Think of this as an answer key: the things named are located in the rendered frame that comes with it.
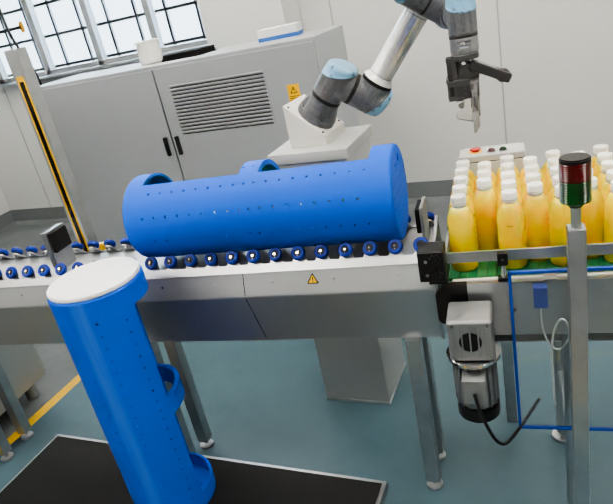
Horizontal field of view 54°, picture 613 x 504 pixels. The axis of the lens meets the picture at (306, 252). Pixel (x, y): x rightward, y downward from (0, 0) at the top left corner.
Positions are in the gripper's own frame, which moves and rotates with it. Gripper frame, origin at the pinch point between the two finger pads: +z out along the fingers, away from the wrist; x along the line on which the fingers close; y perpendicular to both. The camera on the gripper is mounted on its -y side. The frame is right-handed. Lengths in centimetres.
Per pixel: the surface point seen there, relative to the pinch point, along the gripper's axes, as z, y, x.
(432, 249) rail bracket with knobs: 24.3, 13.3, 27.2
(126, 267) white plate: 21, 104, 33
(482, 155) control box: 14.4, 0.4, -19.2
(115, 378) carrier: 48, 107, 51
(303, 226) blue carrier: 18, 50, 19
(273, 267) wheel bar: 32, 64, 16
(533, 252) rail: 27.6, -11.6, 25.8
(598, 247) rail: 27.2, -26.6, 25.8
